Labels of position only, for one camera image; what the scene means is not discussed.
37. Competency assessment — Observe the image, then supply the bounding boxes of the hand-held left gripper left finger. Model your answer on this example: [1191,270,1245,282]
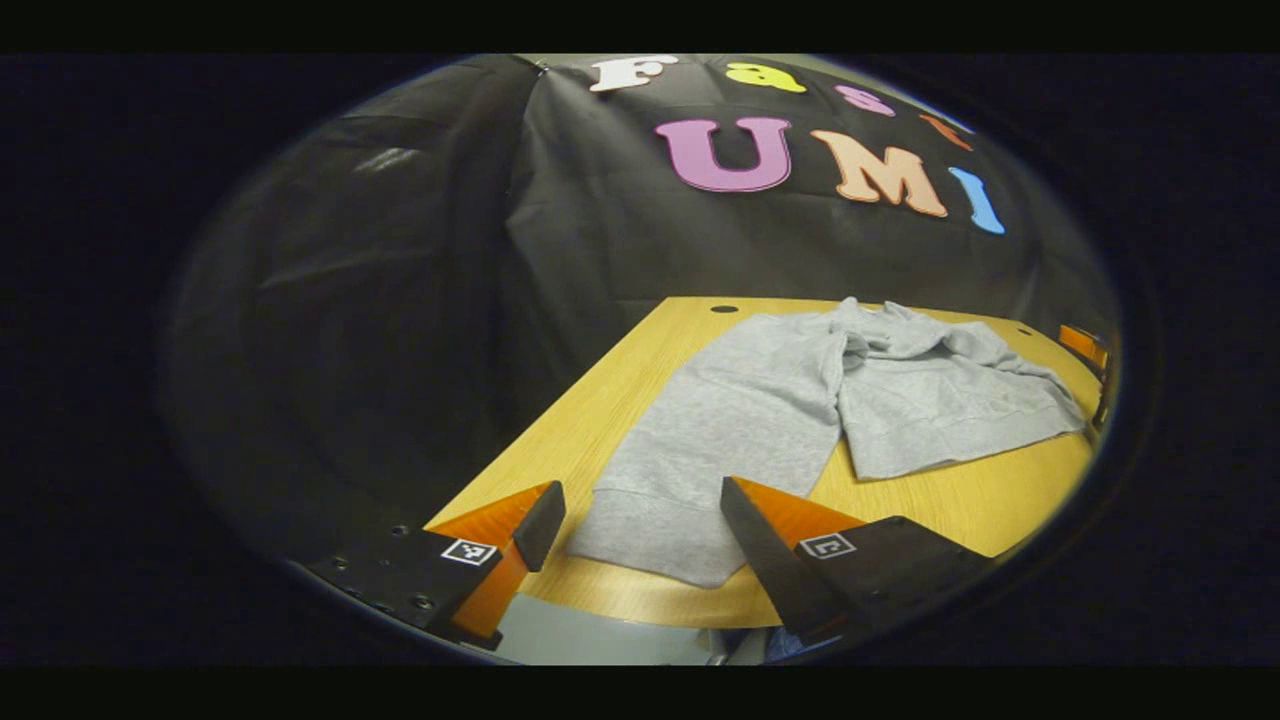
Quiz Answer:
[300,480,567,651]

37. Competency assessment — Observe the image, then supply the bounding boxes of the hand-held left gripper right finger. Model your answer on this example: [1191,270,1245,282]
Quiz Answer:
[720,476,993,646]

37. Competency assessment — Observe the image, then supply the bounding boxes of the grey sweatshirt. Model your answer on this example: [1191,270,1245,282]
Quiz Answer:
[566,296,1089,589]

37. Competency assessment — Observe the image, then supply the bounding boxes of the black backdrop cloth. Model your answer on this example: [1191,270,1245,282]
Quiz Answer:
[160,55,1119,561]

